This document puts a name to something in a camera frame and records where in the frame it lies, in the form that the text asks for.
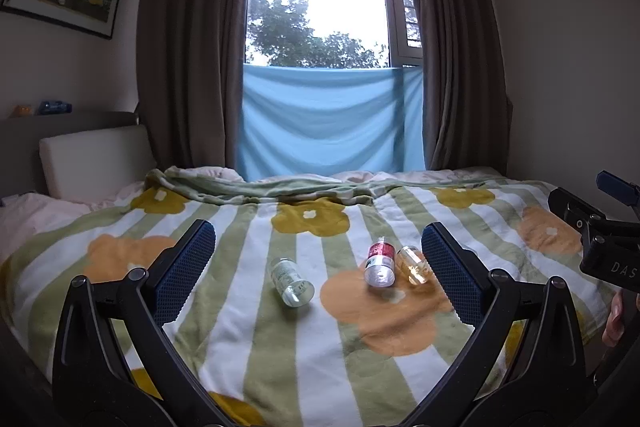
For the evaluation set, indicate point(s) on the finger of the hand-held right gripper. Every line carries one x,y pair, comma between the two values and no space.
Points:
617,186
570,206

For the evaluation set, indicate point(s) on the small blue toy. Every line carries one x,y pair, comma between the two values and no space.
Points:
54,107

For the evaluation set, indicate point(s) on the light blue cloth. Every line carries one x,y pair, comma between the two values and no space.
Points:
325,124

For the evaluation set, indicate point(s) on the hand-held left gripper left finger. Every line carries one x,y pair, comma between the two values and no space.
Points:
182,274

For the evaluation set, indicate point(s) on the floral striped blanket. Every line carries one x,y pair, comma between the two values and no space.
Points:
300,357

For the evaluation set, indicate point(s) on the pink bed sheet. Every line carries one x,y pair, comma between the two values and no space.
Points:
45,212

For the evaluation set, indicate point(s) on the clear cup red label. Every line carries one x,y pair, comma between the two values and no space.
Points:
379,264

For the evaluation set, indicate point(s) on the grey headboard shelf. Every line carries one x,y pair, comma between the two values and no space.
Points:
20,147

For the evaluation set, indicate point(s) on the small orange toy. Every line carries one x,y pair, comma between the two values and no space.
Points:
22,110

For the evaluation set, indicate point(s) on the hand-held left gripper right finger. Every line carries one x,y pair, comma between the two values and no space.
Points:
452,274

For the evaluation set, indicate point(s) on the clear cup green label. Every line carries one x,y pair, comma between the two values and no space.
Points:
290,283

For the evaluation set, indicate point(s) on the tree outside window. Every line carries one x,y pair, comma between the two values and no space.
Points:
295,32

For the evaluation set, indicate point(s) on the brown curtain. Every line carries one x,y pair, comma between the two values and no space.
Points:
192,42
460,42

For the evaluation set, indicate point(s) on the white headboard cushion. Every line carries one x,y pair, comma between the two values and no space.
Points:
95,162

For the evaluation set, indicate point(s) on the clear cup yellow tint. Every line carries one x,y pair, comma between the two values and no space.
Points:
416,268

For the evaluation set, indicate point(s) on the person's right hand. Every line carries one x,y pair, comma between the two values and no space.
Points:
614,322

